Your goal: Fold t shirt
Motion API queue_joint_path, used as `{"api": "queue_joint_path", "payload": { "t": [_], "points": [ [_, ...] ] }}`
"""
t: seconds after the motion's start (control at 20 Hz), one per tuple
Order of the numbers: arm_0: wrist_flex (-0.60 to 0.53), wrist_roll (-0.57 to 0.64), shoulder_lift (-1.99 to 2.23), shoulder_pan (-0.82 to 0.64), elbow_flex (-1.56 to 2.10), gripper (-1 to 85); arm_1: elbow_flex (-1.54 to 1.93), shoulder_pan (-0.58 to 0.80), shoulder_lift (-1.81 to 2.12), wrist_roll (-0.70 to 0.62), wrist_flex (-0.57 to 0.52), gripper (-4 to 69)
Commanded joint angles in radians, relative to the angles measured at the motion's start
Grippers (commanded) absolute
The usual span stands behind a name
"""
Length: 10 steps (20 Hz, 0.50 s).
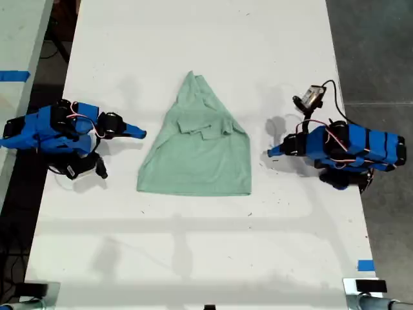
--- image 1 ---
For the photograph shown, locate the pale green T-shirt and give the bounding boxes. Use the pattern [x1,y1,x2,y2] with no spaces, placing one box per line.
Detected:
[136,70,252,197]

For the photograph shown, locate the long blue tape strip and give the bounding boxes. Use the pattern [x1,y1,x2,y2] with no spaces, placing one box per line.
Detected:
[0,70,31,83]

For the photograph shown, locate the white side table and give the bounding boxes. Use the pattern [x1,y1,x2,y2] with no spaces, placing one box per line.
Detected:
[0,0,55,207]

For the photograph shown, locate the short blue tape strip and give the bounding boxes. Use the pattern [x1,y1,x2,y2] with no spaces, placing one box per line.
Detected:
[357,259,376,273]

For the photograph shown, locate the grey metal pipe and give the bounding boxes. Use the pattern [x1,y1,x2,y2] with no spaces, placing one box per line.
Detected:
[0,298,45,310]
[347,293,413,310]

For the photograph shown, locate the black camera stalk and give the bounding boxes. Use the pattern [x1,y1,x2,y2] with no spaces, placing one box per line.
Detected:
[302,108,316,134]

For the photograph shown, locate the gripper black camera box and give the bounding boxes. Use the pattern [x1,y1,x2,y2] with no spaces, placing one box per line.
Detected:
[292,85,326,114]
[66,153,109,180]

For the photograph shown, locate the black camera cable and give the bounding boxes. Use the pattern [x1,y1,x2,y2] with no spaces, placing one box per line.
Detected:
[321,79,355,126]

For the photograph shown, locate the white camera cable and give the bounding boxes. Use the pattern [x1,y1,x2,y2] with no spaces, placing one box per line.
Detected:
[48,163,97,192]

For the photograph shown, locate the black floor cable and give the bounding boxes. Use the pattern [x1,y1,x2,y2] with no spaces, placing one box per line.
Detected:
[40,37,71,65]

